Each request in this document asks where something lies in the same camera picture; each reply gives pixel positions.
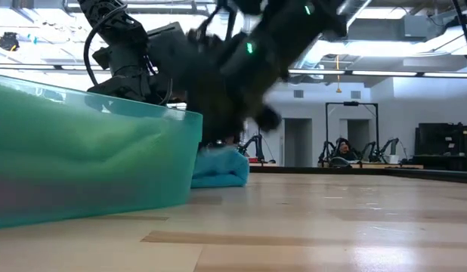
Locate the black aluminium table frame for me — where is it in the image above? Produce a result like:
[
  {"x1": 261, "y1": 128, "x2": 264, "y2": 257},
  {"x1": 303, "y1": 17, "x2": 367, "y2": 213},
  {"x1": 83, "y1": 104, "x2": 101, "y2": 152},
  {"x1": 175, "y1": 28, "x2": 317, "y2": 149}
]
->
[{"x1": 249, "y1": 165, "x2": 467, "y2": 185}]

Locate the silver smooth ventilation duct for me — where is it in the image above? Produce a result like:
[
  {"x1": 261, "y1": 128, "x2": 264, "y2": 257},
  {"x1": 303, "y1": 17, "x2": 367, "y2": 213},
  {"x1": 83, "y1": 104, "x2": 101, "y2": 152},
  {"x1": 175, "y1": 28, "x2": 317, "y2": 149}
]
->
[{"x1": 345, "y1": 0, "x2": 373, "y2": 27}]

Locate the black shelf cabinet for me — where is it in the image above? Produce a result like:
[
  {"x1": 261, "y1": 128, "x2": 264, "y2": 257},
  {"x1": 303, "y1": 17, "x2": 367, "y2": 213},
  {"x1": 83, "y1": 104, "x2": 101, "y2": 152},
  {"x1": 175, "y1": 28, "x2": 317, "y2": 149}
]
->
[{"x1": 414, "y1": 121, "x2": 467, "y2": 172}]

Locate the black ceiling fixture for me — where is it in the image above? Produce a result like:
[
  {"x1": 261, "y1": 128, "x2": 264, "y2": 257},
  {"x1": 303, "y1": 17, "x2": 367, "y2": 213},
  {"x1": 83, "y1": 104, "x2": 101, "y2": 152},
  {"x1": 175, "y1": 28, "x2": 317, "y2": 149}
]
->
[{"x1": 0, "y1": 31, "x2": 20, "y2": 52}]

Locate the person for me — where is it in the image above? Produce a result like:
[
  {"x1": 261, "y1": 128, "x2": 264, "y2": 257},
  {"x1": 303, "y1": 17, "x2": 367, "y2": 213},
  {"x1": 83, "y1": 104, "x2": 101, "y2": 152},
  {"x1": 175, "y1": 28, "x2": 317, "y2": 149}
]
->
[{"x1": 336, "y1": 137, "x2": 358, "y2": 162}]

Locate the black metal station frame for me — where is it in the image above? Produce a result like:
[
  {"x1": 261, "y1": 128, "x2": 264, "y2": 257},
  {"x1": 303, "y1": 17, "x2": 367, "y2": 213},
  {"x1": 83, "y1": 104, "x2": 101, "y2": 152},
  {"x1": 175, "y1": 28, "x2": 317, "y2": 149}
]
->
[{"x1": 325, "y1": 100, "x2": 379, "y2": 163}]

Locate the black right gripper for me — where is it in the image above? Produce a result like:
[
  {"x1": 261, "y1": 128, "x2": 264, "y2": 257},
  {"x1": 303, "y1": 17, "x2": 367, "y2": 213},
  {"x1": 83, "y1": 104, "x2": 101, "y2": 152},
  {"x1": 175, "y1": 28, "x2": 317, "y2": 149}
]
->
[{"x1": 184, "y1": 32, "x2": 283, "y2": 149}]

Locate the teal translucent plastic bin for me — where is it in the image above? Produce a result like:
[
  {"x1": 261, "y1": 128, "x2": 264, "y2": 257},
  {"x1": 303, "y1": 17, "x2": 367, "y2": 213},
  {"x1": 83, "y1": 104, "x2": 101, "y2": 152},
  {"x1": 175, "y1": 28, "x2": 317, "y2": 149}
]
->
[{"x1": 0, "y1": 73, "x2": 204, "y2": 230}]

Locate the wooden background table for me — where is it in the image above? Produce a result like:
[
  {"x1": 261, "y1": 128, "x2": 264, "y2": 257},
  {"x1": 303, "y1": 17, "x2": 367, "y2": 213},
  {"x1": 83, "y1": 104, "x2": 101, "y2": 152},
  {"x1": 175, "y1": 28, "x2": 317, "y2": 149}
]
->
[{"x1": 319, "y1": 161, "x2": 425, "y2": 170}]

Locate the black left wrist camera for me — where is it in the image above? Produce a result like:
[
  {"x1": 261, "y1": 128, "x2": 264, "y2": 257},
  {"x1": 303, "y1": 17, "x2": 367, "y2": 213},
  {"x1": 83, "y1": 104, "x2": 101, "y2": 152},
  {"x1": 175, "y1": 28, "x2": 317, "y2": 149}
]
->
[{"x1": 145, "y1": 21, "x2": 191, "y2": 79}]

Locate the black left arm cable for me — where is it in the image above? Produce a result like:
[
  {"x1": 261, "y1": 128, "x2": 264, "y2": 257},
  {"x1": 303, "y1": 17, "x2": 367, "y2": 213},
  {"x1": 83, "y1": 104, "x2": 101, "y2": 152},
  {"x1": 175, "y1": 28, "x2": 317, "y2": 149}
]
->
[{"x1": 82, "y1": 2, "x2": 129, "y2": 87}]

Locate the yellow hanging cord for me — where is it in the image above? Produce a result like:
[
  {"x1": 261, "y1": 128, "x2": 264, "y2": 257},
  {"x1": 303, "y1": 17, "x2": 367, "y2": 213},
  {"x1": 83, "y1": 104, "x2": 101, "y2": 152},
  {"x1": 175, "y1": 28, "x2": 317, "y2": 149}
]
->
[{"x1": 334, "y1": 54, "x2": 343, "y2": 94}]

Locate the ceiling light strip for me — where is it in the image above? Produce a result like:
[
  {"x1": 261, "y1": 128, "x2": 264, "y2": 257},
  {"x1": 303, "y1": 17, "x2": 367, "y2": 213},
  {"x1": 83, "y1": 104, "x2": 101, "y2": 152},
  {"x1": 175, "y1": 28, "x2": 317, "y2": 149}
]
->
[{"x1": 0, "y1": 63, "x2": 467, "y2": 79}]

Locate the blue microfiber towel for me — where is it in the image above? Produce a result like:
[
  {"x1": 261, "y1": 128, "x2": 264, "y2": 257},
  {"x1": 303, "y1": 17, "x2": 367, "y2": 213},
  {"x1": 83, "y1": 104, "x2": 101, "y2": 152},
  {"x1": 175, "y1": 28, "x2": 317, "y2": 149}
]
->
[{"x1": 190, "y1": 145, "x2": 251, "y2": 189}]

